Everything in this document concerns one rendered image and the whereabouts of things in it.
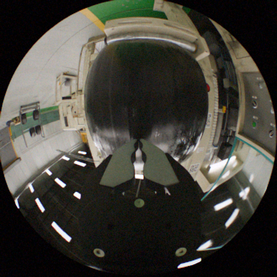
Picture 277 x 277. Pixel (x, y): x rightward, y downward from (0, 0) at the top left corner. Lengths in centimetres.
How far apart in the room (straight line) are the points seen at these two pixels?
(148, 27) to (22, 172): 1171
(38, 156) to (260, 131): 1192
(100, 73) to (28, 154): 1112
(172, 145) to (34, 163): 1149
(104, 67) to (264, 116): 61
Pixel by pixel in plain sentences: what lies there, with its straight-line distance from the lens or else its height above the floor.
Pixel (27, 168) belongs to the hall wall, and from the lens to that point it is 1149.
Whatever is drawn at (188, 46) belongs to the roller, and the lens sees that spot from 41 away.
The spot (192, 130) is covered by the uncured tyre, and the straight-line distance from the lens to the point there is 16.
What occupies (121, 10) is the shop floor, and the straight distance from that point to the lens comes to 129.
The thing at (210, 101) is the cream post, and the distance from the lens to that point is 47.
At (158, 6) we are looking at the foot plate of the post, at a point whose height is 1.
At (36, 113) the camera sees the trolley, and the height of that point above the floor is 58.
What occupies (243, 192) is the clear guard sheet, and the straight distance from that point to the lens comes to 62.
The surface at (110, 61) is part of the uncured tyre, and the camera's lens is 16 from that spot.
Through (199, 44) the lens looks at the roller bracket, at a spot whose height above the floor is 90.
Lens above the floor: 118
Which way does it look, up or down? 21 degrees up
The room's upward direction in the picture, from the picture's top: 178 degrees clockwise
